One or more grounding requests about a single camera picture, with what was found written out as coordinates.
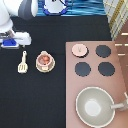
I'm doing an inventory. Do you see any grey faucet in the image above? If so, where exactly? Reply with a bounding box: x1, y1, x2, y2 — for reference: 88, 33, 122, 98
111, 93, 128, 111

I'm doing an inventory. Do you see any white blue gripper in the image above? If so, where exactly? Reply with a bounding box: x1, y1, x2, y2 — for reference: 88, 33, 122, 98
0, 31, 32, 48

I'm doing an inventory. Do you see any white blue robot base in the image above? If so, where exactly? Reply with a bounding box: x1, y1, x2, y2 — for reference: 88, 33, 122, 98
43, 0, 67, 15

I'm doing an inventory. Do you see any pink stove counter block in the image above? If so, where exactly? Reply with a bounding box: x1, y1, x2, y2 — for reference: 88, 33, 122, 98
66, 41, 128, 128

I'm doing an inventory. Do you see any round wooden plate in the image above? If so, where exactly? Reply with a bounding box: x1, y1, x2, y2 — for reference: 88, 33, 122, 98
36, 58, 55, 73

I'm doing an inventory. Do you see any black stove burner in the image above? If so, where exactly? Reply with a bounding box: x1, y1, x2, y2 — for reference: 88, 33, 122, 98
96, 45, 111, 58
98, 62, 115, 76

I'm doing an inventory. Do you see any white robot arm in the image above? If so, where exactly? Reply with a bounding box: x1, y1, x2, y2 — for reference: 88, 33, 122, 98
0, 0, 38, 48

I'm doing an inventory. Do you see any cream slotted spatula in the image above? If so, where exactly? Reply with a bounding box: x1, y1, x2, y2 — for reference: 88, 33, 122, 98
18, 51, 28, 73

